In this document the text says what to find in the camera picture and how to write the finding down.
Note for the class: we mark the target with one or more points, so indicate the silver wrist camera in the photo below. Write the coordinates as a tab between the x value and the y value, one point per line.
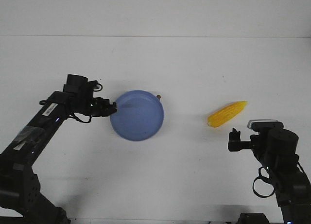
98	87
257	124

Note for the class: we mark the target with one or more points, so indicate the blue round plate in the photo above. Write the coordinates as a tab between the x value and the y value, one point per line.
139	116

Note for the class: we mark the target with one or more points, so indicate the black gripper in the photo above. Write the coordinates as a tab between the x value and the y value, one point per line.
235	144
101	107

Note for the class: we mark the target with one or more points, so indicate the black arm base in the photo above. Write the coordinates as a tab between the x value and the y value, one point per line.
40	213
252	218

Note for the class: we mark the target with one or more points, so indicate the yellow corn cob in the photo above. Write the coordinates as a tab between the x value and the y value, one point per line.
225	114

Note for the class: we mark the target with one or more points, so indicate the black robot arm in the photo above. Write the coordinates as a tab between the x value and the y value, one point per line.
19	186
275	149

